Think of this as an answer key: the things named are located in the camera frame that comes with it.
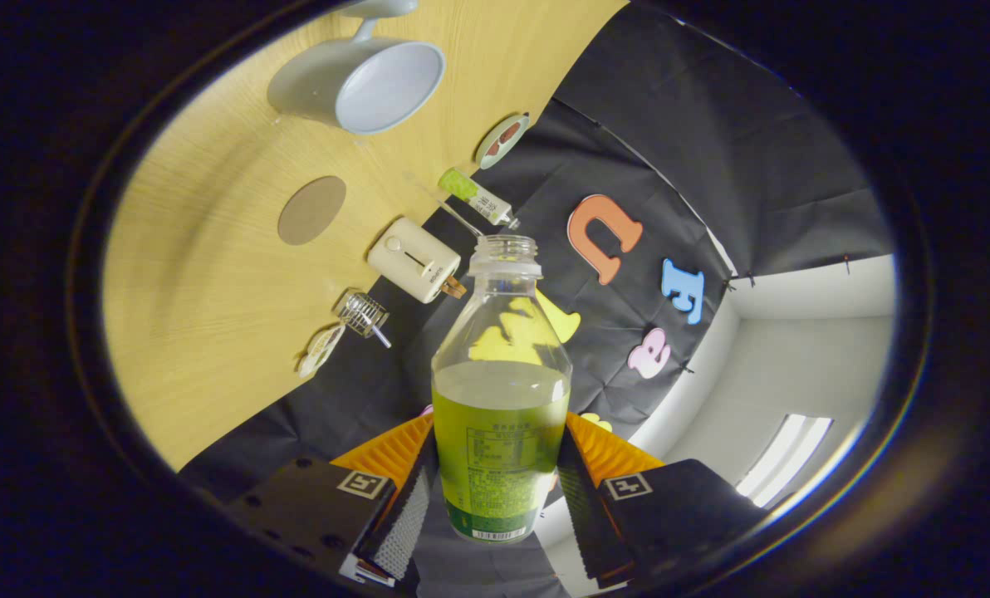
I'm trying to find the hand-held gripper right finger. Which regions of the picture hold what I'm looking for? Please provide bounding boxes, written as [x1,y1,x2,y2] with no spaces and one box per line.
[555,411,770,586]

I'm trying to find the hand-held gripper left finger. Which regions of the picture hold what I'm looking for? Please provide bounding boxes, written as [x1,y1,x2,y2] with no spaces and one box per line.
[225,411,439,591]

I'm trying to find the green label juice bottle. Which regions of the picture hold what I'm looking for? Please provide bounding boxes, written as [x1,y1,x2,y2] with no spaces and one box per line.
[430,234,573,545]

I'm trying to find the round brown coaster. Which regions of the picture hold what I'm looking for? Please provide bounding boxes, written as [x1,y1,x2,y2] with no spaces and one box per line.
[277,175,348,247]

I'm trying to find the white cup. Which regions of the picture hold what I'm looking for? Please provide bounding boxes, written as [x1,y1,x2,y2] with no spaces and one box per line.
[267,0,446,136]

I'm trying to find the small green drink bottle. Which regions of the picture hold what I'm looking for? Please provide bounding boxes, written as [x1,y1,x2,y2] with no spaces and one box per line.
[438,167,521,230]

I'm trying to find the white divided dish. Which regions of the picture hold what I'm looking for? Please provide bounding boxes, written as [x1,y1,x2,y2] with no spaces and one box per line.
[297,324,347,380]

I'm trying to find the ceiling light panel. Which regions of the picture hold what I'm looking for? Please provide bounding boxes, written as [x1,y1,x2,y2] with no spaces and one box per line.
[736,414,835,509]

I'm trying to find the white toaster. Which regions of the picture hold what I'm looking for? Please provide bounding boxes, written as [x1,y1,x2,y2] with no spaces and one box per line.
[367,217,463,305]

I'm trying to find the wooden table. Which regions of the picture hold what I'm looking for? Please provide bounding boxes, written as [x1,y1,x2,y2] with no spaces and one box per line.
[100,0,629,473]

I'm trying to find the pale green plate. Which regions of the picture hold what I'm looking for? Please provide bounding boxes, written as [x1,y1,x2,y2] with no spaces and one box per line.
[474,113,532,170]

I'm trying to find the metal wire utensil holder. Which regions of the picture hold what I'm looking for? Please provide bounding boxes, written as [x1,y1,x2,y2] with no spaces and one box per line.
[335,289,390,339]

